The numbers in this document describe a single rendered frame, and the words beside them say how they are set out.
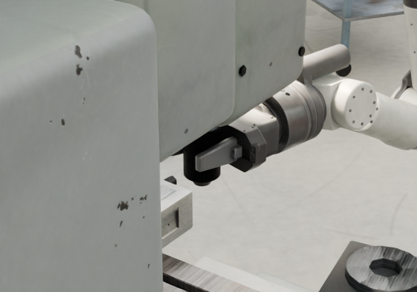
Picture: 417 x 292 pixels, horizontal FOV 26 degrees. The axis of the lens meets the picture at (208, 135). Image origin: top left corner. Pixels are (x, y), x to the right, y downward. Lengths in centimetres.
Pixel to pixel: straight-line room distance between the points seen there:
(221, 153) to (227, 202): 231
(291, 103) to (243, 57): 23
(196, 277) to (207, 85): 55
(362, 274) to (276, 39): 28
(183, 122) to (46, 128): 34
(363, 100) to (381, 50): 369
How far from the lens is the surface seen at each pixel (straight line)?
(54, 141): 54
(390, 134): 136
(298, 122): 117
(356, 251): 108
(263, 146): 111
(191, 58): 83
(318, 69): 122
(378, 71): 464
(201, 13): 83
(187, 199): 144
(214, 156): 110
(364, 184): 358
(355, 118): 123
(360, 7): 459
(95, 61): 55
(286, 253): 313
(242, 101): 98
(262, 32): 98
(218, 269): 153
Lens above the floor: 174
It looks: 27 degrees down
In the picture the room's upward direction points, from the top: straight up
